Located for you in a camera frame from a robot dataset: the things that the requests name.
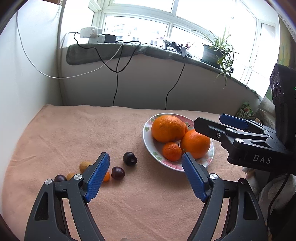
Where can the pink towel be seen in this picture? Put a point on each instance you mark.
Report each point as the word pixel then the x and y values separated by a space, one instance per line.
pixel 143 204

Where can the black device on windowsill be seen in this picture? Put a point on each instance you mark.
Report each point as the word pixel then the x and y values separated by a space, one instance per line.
pixel 171 45

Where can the white window frame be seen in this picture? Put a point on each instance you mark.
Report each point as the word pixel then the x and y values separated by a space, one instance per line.
pixel 172 19

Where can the tiny orange kumquat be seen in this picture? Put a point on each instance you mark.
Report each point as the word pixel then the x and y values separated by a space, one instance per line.
pixel 106 177

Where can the potted spider plant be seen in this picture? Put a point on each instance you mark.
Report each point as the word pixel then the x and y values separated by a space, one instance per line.
pixel 211 55

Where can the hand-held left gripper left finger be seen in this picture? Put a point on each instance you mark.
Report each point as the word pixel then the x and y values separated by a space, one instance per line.
pixel 97 178

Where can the floral white plate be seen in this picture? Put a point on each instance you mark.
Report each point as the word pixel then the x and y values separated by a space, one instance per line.
pixel 148 133

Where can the white power adapter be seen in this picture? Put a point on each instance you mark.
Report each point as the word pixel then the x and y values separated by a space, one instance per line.
pixel 97 39

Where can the dark plum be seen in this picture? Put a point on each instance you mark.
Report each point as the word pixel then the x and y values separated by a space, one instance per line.
pixel 129 158
pixel 118 172
pixel 60 178

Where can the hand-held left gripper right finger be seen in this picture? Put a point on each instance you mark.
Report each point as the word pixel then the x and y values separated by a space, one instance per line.
pixel 194 178

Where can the small mandarin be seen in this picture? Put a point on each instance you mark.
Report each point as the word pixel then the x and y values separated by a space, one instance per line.
pixel 171 151
pixel 186 128

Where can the black power adapter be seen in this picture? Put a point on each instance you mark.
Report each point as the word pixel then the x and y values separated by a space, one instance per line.
pixel 110 38

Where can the white power adapters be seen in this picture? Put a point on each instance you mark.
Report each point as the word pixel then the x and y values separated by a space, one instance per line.
pixel 91 32

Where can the large smooth oval orange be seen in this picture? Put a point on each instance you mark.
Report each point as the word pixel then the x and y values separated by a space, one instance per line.
pixel 195 143

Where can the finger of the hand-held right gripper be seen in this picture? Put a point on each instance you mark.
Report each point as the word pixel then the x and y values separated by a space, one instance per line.
pixel 208 128
pixel 233 121

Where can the green printed box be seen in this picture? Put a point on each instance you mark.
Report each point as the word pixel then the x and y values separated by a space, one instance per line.
pixel 245 110

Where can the large dimpled round orange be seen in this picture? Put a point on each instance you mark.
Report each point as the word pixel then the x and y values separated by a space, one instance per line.
pixel 167 128

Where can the grey sill cloth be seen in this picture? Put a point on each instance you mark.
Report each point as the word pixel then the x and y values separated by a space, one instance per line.
pixel 150 52

